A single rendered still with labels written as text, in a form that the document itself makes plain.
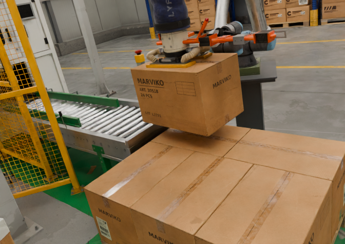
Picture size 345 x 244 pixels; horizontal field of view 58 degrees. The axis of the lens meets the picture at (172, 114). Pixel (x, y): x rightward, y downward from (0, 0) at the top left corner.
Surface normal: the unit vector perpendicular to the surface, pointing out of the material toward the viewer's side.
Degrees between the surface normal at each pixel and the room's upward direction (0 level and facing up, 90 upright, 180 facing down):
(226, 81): 89
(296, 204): 0
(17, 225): 90
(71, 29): 90
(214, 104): 89
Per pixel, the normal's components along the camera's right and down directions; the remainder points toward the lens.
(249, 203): -0.18, -0.91
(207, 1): -0.55, 0.42
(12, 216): 0.77, 0.11
